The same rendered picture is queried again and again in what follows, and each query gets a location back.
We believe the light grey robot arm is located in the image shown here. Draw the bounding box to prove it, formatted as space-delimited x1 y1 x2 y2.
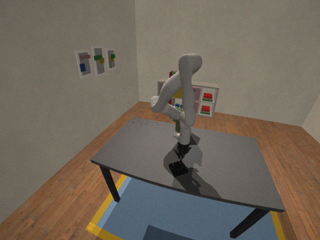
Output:
150 53 203 145

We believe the black knob box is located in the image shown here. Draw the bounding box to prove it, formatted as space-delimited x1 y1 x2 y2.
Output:
168 160 189 177

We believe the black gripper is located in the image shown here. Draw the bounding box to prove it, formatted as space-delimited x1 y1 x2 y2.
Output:
174 141 192 159

